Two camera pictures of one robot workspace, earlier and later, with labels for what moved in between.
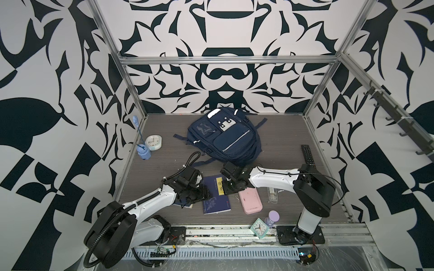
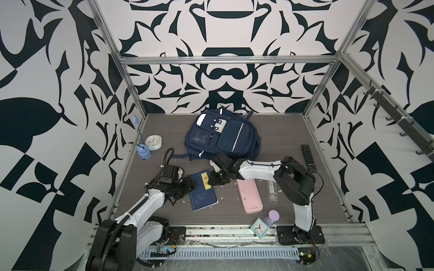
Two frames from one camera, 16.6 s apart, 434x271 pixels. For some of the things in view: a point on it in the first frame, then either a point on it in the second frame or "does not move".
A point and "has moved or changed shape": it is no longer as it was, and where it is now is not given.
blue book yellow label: [187, 204] has moved or changed shape
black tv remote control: [308, 155] does not move
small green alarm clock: [259, 228] does not move
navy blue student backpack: [225, 134] has moved or changed shape
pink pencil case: [251, 201] does not move
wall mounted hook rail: [417, 130] does not move
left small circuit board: [163, 250] does not move
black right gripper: [226, 191] → [212, 180]
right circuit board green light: [307, 255] does not move
